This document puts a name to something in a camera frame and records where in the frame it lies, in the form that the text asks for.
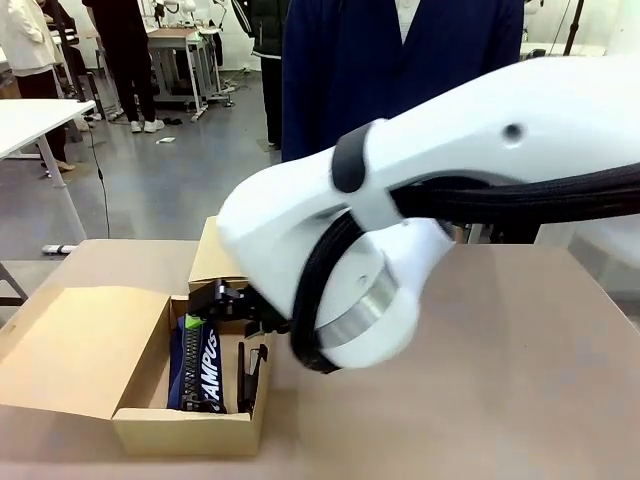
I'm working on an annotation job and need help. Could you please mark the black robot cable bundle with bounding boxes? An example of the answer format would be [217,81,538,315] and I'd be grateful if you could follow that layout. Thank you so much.
[288,163,640,376]

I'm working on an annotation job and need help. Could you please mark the black tripod pole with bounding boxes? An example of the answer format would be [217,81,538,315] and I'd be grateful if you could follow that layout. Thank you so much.
[563,0,586,57]

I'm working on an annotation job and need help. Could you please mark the person in white jacket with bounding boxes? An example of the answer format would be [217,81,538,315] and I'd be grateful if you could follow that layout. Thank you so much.
[0,0,77,174]

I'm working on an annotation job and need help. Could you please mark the large black stapler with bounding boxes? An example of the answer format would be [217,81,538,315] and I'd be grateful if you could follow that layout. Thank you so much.
[235,341,270,416]

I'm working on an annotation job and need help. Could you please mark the navy blue pencil case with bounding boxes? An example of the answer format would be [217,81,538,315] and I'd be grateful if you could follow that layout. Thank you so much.
[166,313,229,416]

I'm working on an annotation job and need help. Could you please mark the white table with white legs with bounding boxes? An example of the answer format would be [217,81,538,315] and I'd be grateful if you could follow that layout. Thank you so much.
[0,98,98,257]

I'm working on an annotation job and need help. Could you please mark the large open cardboard box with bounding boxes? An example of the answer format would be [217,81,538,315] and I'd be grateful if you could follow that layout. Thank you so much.
[0,284,277,458]

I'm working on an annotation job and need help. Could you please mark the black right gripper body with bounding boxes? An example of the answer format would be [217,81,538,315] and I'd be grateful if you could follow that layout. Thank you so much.
[188,278,292,341]

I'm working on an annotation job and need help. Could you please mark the thin black hanging cable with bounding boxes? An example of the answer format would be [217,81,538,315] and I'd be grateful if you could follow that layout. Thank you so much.
[88,118,111,224]

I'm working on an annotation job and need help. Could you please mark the grey metal workbench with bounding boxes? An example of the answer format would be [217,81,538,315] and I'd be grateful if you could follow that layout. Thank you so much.
[147,27,224,124]

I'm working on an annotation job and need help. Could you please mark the person in black striped jacket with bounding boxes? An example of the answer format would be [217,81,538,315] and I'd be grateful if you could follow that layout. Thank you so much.
[248,0,292,150]

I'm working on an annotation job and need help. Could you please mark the person in black clothes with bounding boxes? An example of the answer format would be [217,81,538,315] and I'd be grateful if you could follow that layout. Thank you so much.
[82,0,165,135]

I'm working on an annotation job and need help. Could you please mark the person in navy coat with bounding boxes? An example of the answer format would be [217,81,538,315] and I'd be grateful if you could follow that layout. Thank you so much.
[280,0,526,164]

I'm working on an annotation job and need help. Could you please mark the small open cardboard box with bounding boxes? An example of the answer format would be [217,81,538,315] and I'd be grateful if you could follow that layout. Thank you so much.
[186,215,252,297]

